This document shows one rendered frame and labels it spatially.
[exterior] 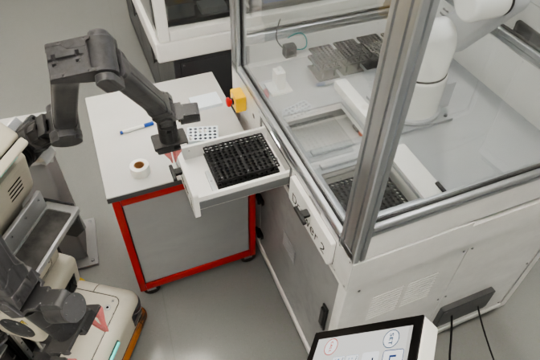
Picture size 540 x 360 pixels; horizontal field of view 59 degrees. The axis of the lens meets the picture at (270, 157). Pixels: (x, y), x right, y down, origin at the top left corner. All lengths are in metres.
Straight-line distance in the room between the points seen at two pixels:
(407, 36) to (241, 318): 1.70
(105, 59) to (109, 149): 1.02
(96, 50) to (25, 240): 0.60
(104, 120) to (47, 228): 0.82
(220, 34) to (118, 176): 0.86
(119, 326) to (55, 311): 1.04
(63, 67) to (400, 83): 0.63
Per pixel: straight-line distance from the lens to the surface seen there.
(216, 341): 2.27
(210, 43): 2.32
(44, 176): 2.16
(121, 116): 2.11
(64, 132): 1.28
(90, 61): 0.99
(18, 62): 4.13
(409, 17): 0.88
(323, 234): 1.43
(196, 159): 1.75
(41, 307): 1.06
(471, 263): 1.86
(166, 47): 2.27
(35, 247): 1.37
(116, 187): 1.82
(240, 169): 1.62
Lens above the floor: 2.07
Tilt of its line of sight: 45 degrees down
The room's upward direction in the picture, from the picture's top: 2 degrees clockwise
